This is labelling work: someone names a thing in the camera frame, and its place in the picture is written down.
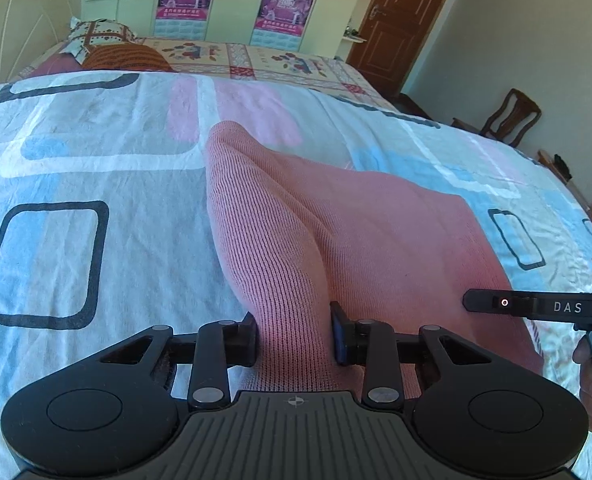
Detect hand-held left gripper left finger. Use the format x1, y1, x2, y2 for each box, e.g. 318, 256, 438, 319
98, 311, 259, 412

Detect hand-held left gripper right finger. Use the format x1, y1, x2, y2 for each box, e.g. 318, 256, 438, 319
330, 301, 488, 412

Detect pink knit shirt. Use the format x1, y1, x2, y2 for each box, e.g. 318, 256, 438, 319
205, 121, 544, 403

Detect dark object on table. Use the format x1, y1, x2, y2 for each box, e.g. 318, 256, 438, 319
551, 152, 573, 182

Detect dark wooden chair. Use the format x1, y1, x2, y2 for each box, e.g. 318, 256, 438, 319
451, 88, 542, 148

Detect geometric print bed sheet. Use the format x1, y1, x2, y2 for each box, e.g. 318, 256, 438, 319
0, 71, 592, 480

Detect floral patterned quilt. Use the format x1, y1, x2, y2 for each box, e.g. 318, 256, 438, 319
143, 37, 377, 96

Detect orange brown pillow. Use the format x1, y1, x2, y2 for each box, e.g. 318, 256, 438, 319
82, 42, 174, 72

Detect brown wooden door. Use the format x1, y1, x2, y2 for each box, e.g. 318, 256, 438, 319
346, 0, 464, 97

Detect cream wardrobe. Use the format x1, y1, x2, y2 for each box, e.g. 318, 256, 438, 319
81, 0, 389, 61

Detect patterned white pillow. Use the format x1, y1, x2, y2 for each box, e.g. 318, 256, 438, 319
66, 17, 142, 66

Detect cream bed headboard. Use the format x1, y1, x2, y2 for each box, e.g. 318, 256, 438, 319
0, 0, 72, 88

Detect wall poster with figures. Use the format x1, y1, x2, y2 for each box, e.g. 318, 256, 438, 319
153, 0, 220, 40
250, 0, 318, 52

